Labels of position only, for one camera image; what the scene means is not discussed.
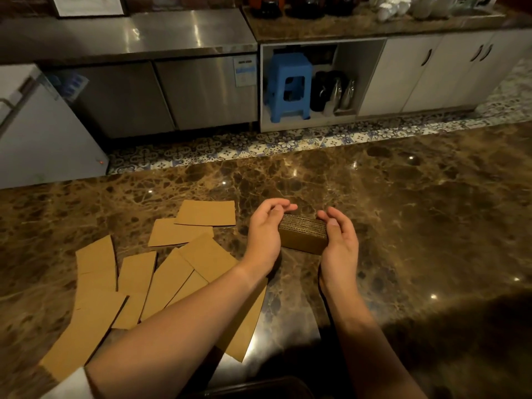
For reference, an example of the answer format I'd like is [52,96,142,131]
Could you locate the blue sticker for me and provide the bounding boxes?
[46,72,90,103]

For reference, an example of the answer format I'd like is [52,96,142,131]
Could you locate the person's right forearm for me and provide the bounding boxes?
[319,282,427,399]

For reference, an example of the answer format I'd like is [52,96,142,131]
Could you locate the white chest freezer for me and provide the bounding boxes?
[0,64,110,190]

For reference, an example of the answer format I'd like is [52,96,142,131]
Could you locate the scattered flat cardboard sleeves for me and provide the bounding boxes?
[39,199,268,383]

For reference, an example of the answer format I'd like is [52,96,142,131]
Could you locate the stainless steel counter fridge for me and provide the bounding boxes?
[0,8,259,140]

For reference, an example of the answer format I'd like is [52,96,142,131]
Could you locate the person's left forearm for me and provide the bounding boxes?
[85,262,276,399]

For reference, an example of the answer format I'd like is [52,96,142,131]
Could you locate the blue plastic stool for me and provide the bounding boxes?
[265,53,313,124]

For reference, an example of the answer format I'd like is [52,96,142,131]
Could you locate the white paper label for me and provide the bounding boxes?
[233,55,258,88]

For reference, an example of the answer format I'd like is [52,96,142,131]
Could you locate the white framed board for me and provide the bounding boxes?
[50,0,128,18]

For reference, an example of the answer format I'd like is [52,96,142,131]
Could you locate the group of white cups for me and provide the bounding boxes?
[369,0,413,23]

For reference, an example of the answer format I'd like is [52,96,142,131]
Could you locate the person's left hand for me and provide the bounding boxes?
[243,198,298,280]

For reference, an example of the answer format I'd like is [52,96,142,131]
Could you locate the red and black pot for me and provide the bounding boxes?
[248,0,287,19]

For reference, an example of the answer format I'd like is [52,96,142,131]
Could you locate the person's right hand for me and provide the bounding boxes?
[317,207,359,296]

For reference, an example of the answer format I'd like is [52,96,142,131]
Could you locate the compact brown cardboard sleeve stack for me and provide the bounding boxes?
[278,214,330,255]

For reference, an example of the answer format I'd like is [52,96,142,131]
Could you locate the white kitchen cabinet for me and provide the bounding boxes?
[259,28,532,133]

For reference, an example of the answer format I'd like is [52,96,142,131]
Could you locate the silver metal flask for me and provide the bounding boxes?
[342,79,357,111]
[328,77,344,113]

